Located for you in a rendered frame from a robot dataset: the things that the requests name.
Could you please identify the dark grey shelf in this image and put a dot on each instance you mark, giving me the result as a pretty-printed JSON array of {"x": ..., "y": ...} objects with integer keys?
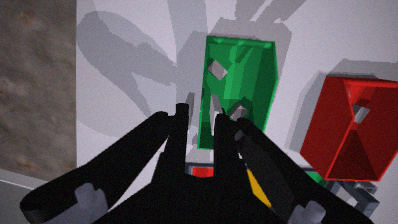
[{"x": 366, "y": 203}]

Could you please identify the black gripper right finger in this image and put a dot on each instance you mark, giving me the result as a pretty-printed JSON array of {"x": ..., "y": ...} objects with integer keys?
[{"x": 293, "y": 194}]

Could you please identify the green bin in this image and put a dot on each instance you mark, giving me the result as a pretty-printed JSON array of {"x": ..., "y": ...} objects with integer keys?
[{"x": 251, "y": 80}]

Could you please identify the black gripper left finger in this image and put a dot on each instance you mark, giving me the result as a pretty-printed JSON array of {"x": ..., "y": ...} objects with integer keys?
[{"x": 88, "y": 192}]

